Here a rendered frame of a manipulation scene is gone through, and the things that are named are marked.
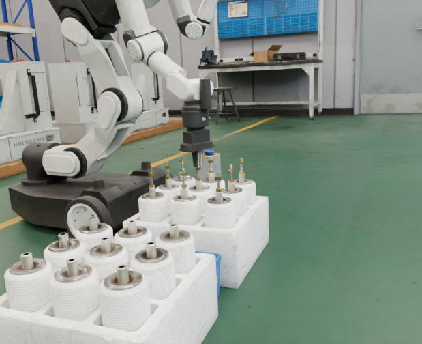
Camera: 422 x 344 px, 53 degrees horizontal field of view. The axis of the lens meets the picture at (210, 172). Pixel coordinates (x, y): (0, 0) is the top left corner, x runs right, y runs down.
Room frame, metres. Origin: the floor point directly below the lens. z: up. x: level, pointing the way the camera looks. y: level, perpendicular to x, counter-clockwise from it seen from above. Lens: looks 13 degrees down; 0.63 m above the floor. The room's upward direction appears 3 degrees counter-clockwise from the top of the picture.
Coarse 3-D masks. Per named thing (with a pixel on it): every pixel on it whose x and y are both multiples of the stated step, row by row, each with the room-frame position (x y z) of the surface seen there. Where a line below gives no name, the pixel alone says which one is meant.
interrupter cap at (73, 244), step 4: (72, 240) 0.98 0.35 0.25; (76, 240) 0.98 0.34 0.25; (52, 244) 0.96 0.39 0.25; (56, 244) 0.96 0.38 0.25; (72, 244) 0.95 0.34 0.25; (76, 244) 0.95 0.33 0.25; (48, 248) 0.93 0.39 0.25; (52, 248) 0.93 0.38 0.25; (56, 248) 0.93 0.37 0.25; (60, 248) 0.93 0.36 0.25; (64, 248) 0.93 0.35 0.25; (68, 248) 0.92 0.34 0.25; (72, 248) 0.93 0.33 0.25; (56, 252) 0.92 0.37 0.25; (60, 252) 0.91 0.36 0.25
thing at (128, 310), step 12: (144, 276) 0.77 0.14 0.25; (132, 288) 0.73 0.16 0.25; (144, 288) 0.74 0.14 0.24; (108, 300) 0.72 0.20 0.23; (120, 300) 0.71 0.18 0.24; (132, 300) 0.72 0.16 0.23; (144, 300) 0.73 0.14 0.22; (108, 312) 0.72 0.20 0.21; (120, 312) 0.71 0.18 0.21; (132, 312) 0.72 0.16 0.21; (144, 312) 0.73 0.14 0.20; (108, 324) 0.72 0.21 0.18; (120, 324) 0.71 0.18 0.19; (132, 324) 0.71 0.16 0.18
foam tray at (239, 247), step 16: (256, 208) 1.38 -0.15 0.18; (144, 224) 1.28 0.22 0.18; (160, 224) 1.27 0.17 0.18; (240, 224) 1.24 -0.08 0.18; (256, 224) 1.37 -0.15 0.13; (208, 240) 1.20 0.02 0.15; (224, 240) 1.18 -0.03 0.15; (240, 240) 1.20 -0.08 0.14; (256, 240) 1.36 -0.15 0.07; (224, 256) 1.18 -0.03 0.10; (240, 256) 1.19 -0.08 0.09; (256, 256) 1.36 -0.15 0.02; (224, 272) 1.18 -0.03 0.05; (240, 272) 1.19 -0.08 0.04
